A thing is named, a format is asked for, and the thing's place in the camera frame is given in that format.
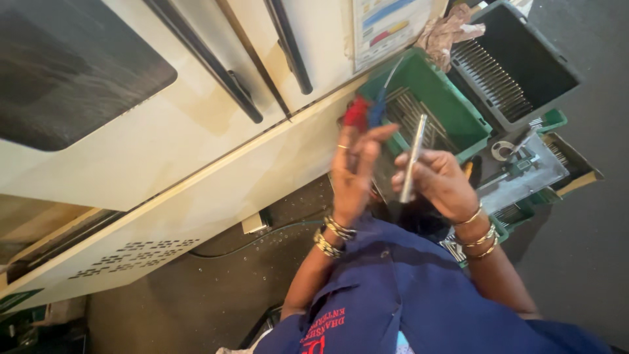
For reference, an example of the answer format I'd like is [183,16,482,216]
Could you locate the gold bangles on wrist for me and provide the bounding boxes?
[451,203,500,261]
[314,213,358,259]

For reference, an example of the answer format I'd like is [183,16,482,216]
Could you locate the cream machine cabinet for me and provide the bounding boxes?
[0,0,450,315]

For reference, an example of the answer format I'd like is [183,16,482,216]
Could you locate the grey plastic crate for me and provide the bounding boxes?
[445,0,584,133]

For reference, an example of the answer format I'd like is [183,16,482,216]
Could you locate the printed paper chart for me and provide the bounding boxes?
[351,0,436,74]

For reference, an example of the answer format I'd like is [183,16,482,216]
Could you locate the pile of steel rods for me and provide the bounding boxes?
[383,87,462,154]

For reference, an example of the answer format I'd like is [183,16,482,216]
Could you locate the large green plastic crate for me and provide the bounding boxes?
[356,48,493,164]

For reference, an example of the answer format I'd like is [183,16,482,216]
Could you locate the green hose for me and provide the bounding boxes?
[189,220,326,260]

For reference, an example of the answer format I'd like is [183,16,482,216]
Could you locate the gold bangles on right wrist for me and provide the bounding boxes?
[451,203,500,261]

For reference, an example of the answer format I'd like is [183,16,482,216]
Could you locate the short black door handle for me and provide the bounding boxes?
[263,0,315,96]

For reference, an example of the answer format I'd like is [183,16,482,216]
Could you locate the small green plastic bin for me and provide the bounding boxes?
[529,108,569,134]

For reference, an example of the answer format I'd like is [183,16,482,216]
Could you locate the metal ring gauge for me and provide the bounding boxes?
[491,141,515,162]

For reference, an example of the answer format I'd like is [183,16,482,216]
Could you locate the green label sticker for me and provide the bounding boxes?
[0,288,45,314]

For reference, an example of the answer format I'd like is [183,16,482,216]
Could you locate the white socket box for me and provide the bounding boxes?
[241,211,272,235]

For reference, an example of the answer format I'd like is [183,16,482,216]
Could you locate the long black door handle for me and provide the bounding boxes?
[143,0,265,125]

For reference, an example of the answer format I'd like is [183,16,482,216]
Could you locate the crumpled beige rag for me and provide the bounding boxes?
[414,4,487,74]

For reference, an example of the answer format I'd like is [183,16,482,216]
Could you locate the blue work shirt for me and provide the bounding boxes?
[253,211,616,354]

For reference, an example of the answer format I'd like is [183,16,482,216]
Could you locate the gold bangles on left wrist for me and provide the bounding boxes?
[314,213,358,259]

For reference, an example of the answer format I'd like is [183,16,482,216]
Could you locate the low green plastic crate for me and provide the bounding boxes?
[439,189,562,269]

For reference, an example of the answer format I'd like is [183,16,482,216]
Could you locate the blue air gun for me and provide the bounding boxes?
[368,56,405,129]

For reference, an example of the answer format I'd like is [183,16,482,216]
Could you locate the grey metal tray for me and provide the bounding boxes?
[478,142,570,215]

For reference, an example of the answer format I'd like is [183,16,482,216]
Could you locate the person's left hand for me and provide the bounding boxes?
[331,123,400,228]

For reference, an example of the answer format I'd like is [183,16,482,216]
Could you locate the digital caliper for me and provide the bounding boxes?
[476,135,542,192]

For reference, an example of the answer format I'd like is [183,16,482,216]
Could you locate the brown cardboard box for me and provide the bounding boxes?
[540,132,604,198]

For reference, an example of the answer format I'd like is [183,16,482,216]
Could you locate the shiny metal rod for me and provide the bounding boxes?
[399,114,429,204]

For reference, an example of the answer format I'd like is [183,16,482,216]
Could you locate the person's right hand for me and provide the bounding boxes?
[391,149,481,225]

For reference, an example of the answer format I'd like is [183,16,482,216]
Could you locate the red cloth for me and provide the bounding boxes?
[342,95,370,132]

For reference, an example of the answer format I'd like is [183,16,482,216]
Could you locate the row of steel rods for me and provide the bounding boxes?
[449,39,535,124]

